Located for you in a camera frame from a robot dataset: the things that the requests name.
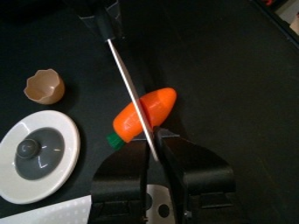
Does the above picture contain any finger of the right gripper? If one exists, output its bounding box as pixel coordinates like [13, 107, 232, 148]
[76, 7, 101, 32]
[106, 0, 124, 39]

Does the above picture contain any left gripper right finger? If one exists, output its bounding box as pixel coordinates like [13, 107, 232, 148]
[152, 127, 243, 224]

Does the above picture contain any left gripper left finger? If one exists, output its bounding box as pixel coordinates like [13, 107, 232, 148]
[88, 139, 152, 224]

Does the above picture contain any white toy knife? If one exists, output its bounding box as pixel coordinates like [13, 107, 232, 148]
[94, 5, 161, 163]

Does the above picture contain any orange toy carrot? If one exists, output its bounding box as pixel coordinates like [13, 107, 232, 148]
[106, 87, 179, 151]

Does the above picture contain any white plate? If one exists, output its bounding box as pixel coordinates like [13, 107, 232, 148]
[0, 109, 81, 206]

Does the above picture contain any grey lid with knob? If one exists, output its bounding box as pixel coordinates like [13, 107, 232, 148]
[13, 127, 66, 181]

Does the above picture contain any brown eggshell cup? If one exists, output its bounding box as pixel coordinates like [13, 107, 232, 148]
[22, 68, 66, 106]

